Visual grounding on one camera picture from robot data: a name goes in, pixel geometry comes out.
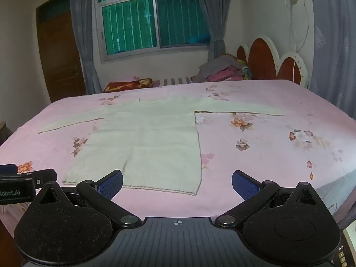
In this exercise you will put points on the grey curtain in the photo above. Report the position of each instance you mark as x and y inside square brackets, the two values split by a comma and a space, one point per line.
[217, 19]
[83, 47]

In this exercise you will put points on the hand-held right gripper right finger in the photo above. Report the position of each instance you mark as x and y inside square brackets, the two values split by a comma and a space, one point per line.
[243, 185]

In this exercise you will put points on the grey sheer drape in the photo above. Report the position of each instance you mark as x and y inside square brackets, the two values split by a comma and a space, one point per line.
[333, 47]

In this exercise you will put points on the pink folded clothes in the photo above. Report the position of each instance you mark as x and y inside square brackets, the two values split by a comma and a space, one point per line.
[225, 75]

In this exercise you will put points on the colourful patterned cloth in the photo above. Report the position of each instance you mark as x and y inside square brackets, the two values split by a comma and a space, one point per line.
[246, 69]

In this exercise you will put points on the pink floral bed sheet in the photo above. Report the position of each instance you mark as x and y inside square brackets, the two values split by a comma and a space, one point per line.
[264, 158]

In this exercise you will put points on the white knit sweater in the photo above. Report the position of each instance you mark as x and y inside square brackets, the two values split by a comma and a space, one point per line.
[144, 144]

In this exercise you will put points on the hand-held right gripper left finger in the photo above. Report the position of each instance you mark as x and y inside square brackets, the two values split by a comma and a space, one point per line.
[112, 185]

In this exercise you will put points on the grey folded cloth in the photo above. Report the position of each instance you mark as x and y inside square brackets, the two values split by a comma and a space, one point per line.
[217, 64]

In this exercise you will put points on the brown wooden door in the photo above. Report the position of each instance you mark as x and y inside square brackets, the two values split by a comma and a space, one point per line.
[58, 61]

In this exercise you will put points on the window with green glass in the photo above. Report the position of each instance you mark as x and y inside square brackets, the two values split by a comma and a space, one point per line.
[130, 27]

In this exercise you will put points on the red and white headboard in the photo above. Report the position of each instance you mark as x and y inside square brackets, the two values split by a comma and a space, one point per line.
[262, 58]

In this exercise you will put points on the red patterned pillow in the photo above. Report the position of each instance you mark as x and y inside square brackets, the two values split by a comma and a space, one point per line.
[125, 84]

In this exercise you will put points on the grey striped cloth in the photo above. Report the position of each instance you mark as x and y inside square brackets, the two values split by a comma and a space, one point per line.
[175, 80]

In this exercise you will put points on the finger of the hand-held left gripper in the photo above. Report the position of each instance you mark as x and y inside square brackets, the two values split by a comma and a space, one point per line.
[8, 169]
[44, 176]

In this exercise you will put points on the dark wooden furniture edge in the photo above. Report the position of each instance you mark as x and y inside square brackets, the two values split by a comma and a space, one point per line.
[4, 133]

